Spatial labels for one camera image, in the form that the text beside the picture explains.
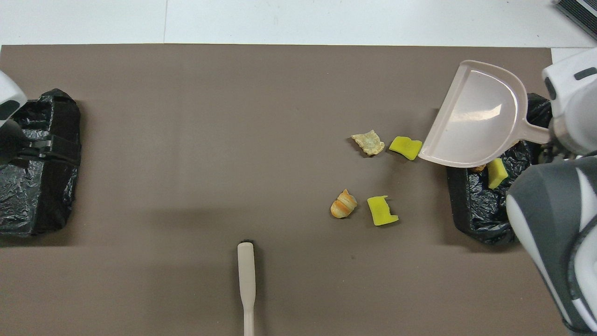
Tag beige hand brush black bristles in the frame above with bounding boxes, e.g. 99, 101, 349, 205
237, 241, 257, 336

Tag pale crumpled beige chunk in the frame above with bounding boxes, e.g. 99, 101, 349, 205
351, 129, 386, 156

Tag yellow sponge with green backing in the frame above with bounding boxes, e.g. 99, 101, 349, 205
486, 158, 509, 189

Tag beige plastic dustpan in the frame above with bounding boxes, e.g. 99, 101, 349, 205
417, 60, 553, 168

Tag yellow notched sponge piece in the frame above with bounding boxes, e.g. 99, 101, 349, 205
367, 195, 400, 227

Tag yellow rounded sponge piece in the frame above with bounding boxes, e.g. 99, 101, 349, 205
389, 136, 423, 161

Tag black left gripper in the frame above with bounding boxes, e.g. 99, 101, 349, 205
0, 120, 81, 165

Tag black bag lined bin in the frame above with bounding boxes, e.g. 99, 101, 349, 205
443, 92, 555, 245
0, 88, 82, 237

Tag striped toy croissant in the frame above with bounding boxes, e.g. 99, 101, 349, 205
330, 189, 358, 219

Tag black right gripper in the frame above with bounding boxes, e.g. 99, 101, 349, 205
541, 140, 571, 163

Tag brown paper table mat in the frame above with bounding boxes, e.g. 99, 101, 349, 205
0, 44, 584, 336

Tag dark ribbed device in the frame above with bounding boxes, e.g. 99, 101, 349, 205
555, 0, 597, 41

